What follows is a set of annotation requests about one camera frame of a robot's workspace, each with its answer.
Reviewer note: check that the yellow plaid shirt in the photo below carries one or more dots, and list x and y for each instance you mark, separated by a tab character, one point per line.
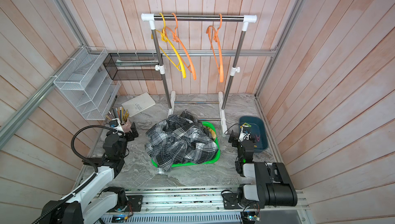
212	132

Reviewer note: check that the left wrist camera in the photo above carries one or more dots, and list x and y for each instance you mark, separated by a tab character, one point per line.
116	124

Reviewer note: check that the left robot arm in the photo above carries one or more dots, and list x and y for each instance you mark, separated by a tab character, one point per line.
68	209

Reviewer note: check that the aluminium front rail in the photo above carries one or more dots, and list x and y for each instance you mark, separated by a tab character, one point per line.
175	200

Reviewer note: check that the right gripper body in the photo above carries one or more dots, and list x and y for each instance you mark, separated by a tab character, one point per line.
236	142

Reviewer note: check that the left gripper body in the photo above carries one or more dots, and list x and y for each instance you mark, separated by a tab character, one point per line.
129	137

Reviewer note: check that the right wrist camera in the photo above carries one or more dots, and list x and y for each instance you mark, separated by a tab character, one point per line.
245	132

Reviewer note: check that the white wire shelf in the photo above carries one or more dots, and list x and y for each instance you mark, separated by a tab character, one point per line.
87	85

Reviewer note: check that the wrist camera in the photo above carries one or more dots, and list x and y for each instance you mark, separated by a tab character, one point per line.
116	124
245	132

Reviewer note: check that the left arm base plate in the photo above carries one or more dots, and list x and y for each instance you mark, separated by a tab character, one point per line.
134	203

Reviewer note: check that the pink pencil cup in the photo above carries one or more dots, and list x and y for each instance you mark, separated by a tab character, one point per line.
122	114

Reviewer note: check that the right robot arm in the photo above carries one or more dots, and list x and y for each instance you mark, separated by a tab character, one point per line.
272	186

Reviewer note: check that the dark teal tray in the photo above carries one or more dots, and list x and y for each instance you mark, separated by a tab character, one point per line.
258	127

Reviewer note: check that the green plastic basket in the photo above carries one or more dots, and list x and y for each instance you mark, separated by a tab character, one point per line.
209	156

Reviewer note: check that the grey plaid shirt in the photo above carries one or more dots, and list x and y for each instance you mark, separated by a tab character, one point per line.
180	140

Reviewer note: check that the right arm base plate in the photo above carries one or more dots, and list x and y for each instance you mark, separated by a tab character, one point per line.
230	200

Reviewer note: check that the black mesh shelf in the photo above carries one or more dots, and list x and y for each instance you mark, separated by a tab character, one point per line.
132	66

